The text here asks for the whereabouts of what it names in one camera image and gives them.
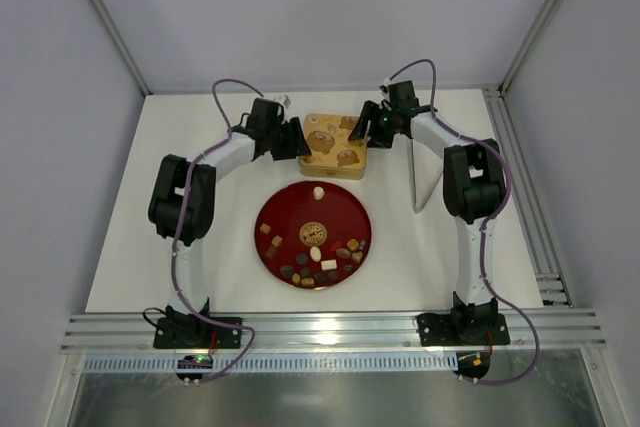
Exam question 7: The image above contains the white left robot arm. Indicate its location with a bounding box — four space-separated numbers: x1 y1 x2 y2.
148 95 310 350

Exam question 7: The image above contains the brown marbled rectangular chocolate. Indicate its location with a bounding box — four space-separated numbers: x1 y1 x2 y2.
266 245 277 258

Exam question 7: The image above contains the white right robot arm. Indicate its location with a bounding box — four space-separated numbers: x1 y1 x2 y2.
349 81 511 345

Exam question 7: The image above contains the right side aluminium rail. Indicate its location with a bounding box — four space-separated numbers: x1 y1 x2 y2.
483 86 574 308

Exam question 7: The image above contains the round red tray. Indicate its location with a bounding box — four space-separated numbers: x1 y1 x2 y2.
254 181 373 290

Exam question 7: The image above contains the dark square chocolate bottom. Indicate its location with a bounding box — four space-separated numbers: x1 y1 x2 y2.
314 272 326 284

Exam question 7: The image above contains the brown oval chocolate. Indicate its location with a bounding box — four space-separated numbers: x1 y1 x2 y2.
336 248 351 259

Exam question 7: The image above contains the gold chocolate tin box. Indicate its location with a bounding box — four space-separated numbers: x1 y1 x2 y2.
300 164 365 181

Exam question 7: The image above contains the caramel shell chocolate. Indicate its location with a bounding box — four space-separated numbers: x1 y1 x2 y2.
347 239 359 251

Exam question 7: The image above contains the right aluminium frame post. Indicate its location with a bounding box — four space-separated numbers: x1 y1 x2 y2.
498 0 564 96

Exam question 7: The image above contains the aluminium frame post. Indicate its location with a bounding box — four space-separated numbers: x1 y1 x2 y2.
498 0 564 96
86 0 152 97

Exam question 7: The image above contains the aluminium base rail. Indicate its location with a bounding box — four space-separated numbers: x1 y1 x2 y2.
60 308 606 373

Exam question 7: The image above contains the white oval chocolate lower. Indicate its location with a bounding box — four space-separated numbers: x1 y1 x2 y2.
310 246 322 262

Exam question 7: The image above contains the silver tin lid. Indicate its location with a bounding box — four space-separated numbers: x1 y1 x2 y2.
299 113 367 170

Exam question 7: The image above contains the white rectangular chocolate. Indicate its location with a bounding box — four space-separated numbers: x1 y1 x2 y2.
321 259 337 271

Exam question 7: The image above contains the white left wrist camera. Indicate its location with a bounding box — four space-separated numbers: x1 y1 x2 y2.
275 94 291 109

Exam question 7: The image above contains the left aluminium frame post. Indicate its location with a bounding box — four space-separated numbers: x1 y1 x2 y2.
86 0 152 97

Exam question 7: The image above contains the white cone chocolate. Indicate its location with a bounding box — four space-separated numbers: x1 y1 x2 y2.
313 187 324 200

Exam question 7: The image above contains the dark grey egg chocolate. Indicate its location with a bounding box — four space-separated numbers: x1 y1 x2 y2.
280 265 294 278

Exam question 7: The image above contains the brown heart chocolate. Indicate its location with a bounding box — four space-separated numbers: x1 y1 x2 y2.
351 252 363 264

